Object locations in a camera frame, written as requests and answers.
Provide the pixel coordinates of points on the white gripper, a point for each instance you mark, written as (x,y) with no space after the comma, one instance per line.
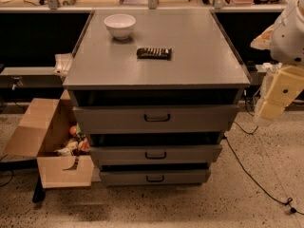
(289,38)

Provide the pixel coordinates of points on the grey drawer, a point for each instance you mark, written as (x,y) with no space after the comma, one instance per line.
(158,154)
(155,119)
(165,177)

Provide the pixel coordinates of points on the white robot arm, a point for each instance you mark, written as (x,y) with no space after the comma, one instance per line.
(285,40)

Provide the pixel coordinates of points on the grey drawer cabinet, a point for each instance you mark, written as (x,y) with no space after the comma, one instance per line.
(203,70)

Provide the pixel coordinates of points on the grey top drawer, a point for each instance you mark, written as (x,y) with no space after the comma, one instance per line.
(155,119)

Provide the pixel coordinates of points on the grey bottom drawer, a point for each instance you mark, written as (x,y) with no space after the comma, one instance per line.
(165,177)

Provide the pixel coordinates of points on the open cardboard box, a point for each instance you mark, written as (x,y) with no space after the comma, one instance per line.
(43,129)

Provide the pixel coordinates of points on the dark snack bar wrapper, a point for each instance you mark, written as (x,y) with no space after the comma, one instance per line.
(157,53)

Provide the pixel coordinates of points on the white ceramic bowl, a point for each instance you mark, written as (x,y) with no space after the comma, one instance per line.
(120,26)

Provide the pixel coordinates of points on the colourful items in box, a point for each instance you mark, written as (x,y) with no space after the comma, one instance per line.
(76,145)

